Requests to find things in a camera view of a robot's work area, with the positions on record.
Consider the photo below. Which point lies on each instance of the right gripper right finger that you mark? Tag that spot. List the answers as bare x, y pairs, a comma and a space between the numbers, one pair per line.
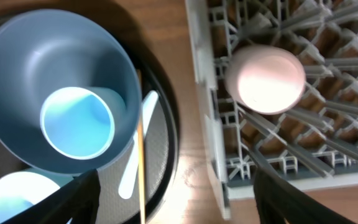
280, 202

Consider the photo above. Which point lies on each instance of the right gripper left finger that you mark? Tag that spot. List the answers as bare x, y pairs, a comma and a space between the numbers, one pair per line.
76, 202

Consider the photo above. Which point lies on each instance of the light blue spoon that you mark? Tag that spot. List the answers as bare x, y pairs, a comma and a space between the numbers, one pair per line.
127, 184

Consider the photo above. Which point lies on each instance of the light blue bowl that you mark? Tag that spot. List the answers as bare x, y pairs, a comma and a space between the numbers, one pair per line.
23, 189

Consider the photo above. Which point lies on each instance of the light blue cup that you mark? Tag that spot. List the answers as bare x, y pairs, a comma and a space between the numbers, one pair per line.
80, 122

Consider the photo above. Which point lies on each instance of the wooden chopstick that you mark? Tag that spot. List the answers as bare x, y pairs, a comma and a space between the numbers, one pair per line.
141, 174

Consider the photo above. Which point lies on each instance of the pink cup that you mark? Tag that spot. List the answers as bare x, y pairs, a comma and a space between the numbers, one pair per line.
268, 80

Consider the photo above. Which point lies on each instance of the dark blue plate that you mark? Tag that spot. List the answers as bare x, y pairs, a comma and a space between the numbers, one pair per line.
45, 50

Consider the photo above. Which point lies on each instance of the grey dishwasher rack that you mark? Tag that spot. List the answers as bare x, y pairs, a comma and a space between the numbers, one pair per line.
313, 145

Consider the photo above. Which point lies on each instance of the round black tray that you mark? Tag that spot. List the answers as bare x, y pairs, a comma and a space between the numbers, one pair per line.
161, 154

